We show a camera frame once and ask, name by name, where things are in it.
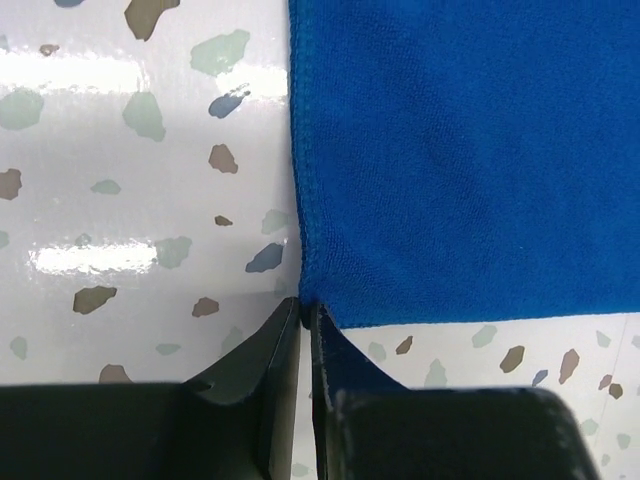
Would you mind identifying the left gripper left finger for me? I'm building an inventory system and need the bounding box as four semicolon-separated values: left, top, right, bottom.
1;297;300;479

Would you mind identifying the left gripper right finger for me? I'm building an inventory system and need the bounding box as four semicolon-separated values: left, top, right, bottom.
308;304;599;480

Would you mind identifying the blue towel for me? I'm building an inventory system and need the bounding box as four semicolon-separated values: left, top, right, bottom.
289;1;639;328

